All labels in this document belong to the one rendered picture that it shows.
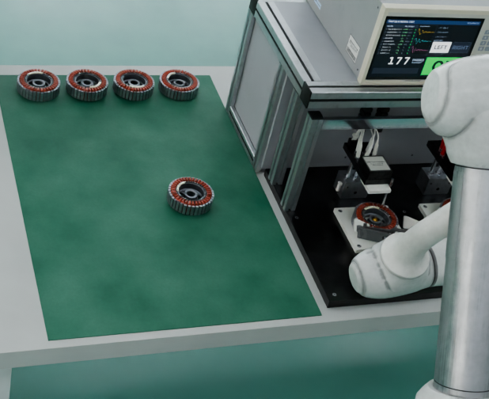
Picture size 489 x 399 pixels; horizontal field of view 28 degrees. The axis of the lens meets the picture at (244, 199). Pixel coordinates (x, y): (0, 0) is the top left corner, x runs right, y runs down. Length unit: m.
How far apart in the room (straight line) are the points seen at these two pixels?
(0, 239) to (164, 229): 0.38
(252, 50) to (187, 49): 1.84
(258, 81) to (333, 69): 0.29
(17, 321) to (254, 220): 0.66
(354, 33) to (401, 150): 0.46
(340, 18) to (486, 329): 1.02
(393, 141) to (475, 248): 1.07
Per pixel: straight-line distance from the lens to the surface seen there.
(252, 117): 2.62
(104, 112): 2.67
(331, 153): 2.60
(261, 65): 2.55
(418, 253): 1.97
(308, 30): 2.48
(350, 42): 2.38
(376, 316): 2.29
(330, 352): 3.22
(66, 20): 4.50
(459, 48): 2.39
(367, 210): 2.46
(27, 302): 2.13
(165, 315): 2.14
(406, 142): 2.68
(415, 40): 2.31
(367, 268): 2.01
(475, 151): 1.59
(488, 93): 1.58
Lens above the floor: 2.30
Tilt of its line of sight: 39 degrees down
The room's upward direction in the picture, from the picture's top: 15 degrees clockwise
